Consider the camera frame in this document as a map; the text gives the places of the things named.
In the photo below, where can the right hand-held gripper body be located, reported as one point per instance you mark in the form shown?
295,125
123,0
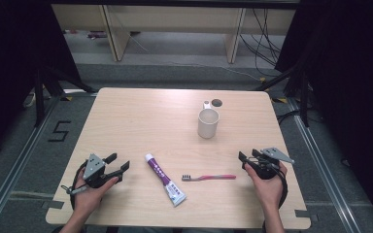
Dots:
267,168

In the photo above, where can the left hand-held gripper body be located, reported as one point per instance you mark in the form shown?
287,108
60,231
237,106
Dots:
93,168

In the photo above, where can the pink toothbrush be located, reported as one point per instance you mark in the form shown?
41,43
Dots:
213,177

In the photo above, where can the purple and white toothpaste tube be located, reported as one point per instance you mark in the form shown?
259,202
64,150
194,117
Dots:
162,174

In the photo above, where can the beige cup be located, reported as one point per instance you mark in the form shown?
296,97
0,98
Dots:
207,127

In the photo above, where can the person's right hand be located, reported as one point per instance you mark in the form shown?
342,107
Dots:
268,191

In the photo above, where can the person's left hand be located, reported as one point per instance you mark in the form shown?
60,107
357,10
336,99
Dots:
89,195

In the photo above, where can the grey tape patch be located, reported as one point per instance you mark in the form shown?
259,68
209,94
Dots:
53,204
304,214

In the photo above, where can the black round table grommet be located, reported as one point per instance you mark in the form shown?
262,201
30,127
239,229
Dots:
216,103

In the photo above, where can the black metal stand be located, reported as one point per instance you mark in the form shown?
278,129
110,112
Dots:
303,97
39,97

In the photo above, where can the black curtain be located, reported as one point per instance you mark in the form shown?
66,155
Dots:
353,81
9,64

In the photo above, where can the metal floor rail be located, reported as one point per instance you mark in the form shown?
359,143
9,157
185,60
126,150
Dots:
323,174
16,168

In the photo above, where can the light wooden furniture frame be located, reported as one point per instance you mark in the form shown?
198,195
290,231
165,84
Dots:
175,19

